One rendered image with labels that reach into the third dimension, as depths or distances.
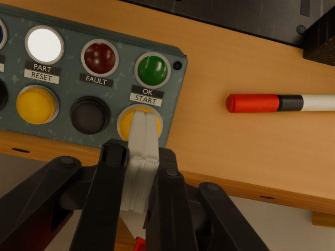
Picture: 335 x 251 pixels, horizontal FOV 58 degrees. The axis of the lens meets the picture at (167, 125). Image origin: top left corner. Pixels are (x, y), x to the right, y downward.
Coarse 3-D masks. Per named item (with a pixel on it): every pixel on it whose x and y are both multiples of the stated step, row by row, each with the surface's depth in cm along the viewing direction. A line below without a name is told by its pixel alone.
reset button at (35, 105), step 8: (32, 88) 20; (24, 96) 19; (32, 96) 19; (40, 96) 19; (48, 96) 20; (16, 104) 19; (24, 104) 19; (32, 104) 19; (40, 104) 19; (48, 104) 20; (24, 112) 20; (32, 112) 20; (40, 112) 20; (48, 112) 20; (32, 120) 20; (40, 120) 20; (48, 120) 20
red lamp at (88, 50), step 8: (88, 48) 19; (96, 48) 19; (104, 48) 19; (88, 56) 19; (96, 56) 19; (104, 56) 19; (112, 56) 19; (88, 64) 20; (96, 64) 19; (104, 64) 20; (112, 64) 20; (96, 72) 20; (104, 72) 20
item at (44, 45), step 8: (32, 32) 19; (40, 32) 19; (48, 32) 19; (32, 40) 19; (40, 40) 19; (48, 40) 19; (56, 40) 19; (32, 48) 19; (40, 48) 19; (48, 48) 19; (56, 48) 19; (40, 56) 19; (48, 56) 19; (56, 56) 19
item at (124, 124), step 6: (132, 108) 21; (138, 108) 20; (144, 108) 21; (126, 114) 21; (132, 114) 20; (120, 120) 21; (126, 120) 20; (120, 126) 21; (126, 126) 20; (120, 132) 21; (126, 132) 21; (126, 138) 21
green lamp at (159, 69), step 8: (152, 56) 20; (144, 64) 20; (152, 64) 20; (160, 64) 20; (144, 72) 20; (152, 72) 20; (160, 72) 20; (144, 80) 20; (152, 80) 20; (160, 80) 20
